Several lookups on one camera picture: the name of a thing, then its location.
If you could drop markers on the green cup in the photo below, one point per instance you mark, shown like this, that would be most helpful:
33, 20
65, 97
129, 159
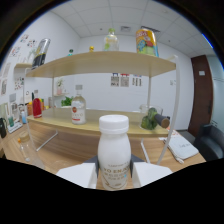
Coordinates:
11, 121

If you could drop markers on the black chair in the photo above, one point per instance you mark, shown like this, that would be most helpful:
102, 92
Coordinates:
211, 143

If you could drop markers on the black and yellow can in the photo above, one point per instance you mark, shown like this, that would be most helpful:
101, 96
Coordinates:
40, 55

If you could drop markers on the white milk bottle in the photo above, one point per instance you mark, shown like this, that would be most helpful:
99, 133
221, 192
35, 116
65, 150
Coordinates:
114, 153

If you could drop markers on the blue wall poster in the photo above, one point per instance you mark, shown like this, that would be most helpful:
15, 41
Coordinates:
115, 80

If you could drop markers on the red liquid glass bottle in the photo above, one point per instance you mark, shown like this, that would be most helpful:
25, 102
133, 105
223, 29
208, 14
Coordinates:
37, 108

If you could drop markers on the green leafy plant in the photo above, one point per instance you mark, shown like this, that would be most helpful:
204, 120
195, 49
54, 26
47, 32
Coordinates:
66, 101

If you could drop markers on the black kettle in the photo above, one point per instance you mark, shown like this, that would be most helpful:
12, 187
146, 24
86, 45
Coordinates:
2, 128

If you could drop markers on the white zip pouch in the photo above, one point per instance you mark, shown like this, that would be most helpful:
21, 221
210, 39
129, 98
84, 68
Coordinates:
181, 148

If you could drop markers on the two-tier wooden shelf rack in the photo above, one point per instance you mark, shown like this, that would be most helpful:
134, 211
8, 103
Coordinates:
100, 63

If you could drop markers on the yellow cartoon print can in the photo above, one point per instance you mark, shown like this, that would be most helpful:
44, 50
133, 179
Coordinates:
146, 43

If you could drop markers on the gripper right finger white block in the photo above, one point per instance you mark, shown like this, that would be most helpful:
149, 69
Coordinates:
151, 173

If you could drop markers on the gripper left finger white block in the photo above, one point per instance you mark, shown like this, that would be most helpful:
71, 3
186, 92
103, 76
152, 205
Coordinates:
78, 175

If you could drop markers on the white text wall poster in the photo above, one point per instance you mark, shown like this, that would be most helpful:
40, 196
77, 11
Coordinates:
137, 81

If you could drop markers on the clear jar wooden lid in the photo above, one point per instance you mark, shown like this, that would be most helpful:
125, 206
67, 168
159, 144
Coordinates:
30, 151

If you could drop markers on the light blue white tumbler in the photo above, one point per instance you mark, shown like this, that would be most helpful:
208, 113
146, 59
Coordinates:
23, 118

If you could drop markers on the wooden wall shelf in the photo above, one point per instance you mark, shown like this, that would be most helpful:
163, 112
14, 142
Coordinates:
22, 65

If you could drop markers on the red wall poster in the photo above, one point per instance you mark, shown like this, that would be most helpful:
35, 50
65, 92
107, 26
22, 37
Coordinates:
124, 80

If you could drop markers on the brown door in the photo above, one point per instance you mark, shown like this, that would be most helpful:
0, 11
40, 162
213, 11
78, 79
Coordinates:
201, 96

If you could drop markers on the clear bottle green cap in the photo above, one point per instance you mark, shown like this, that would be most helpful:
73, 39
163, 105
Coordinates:
110, 41

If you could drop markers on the clear bottle red label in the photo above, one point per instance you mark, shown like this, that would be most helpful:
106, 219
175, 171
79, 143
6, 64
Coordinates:
78, 111

